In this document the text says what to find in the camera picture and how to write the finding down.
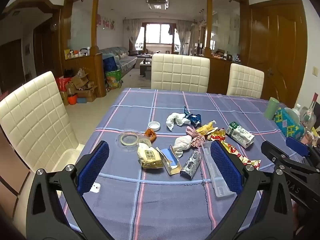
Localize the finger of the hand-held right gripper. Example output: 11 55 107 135
286 137 320 167
261 141 320 178

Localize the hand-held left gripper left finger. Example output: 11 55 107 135
26 140 110 240

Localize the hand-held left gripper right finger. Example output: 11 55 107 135
205 140 294 240

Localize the red and gold foil wrapper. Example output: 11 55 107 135
207 128 261 170

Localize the pink wrapper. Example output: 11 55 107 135
185 126 206 148

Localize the pink cylindrical container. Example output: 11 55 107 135
300 131 314 144

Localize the clear plastic tray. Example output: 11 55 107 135
201 141 237 198

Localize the colourful beaded tissue box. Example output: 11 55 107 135
274 107 305 140

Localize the clear glass bottle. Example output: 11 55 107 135
304 94 318 130

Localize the white plastic bottle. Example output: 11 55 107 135
291 104 303 120

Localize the green and white carton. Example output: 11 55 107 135
225 122 255 148

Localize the silver printed wrapper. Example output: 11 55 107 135
179 150 202 180

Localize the clear round plastic lid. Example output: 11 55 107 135
117 129 143 152

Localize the green cup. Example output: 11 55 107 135
264 97 280 120

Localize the yellow snack wrapper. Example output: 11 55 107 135
196 120 218 135

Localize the cream snack packet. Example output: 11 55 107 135
137 142 163 170

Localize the blue and white small carton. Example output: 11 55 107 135
156 144 182 175

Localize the blue crumpled wrapper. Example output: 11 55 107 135
183 106 202 127

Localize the white crumpled tissue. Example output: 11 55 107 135
166 112 190 131

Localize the blue plaid tablecloth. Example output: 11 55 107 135
59 87 309 240

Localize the cream quilted dining chair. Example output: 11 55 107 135
151 53 210 93
226 63 265 99
0 71 85 173

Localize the colourful woven bag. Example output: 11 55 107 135
105 70 123 92

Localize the red bag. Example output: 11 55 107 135
55 77 72 92

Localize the wooden partition cabinet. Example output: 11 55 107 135
209 56 242 95
62 54 107 98

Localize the glossy wooden door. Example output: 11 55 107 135
250 0 308 108

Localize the blue bag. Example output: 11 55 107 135
102 55 118 72

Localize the grey sofa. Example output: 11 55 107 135
101 46 138 74

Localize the coffee table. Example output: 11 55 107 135
139 53 153 75

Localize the dark wooden door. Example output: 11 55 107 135
0 39 25 85

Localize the patterned curtain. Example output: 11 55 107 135
124 19 143 53
176 20 193 54

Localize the bright window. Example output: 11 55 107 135
145 23 174 44

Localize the pink wall art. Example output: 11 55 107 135
97 15 117 30

